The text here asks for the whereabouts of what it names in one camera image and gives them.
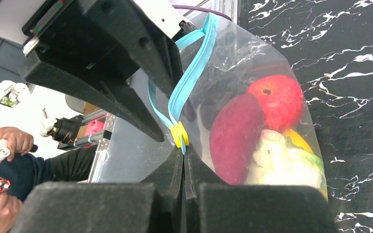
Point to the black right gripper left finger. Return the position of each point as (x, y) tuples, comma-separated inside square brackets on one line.
[(153, 205)]

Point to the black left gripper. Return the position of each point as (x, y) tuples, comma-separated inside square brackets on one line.
[(88, 48)]

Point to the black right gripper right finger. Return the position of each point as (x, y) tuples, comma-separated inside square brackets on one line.
[(213, 206)]

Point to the magenta sweet potato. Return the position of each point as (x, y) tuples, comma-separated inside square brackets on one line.
[(234, 135)]

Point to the dark red plum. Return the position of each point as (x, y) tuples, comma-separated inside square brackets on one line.
[(211, 94)]

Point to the clear zip top bag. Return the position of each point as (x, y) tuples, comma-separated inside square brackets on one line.
[(219, 49)]

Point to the yellow banana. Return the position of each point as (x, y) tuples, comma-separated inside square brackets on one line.
[(309, 164)]

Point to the red apple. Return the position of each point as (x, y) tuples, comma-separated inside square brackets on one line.
[(281, 99)]

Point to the operator left hand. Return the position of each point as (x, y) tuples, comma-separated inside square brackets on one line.
[(18, 141)]

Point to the operator right hand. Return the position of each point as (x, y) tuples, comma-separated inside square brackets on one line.
[(10, 207)]

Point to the aluminium frame rail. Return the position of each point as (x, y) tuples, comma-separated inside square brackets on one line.
[(95, 130)]

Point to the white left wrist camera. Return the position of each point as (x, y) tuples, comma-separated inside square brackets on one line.
[(164, 16)]

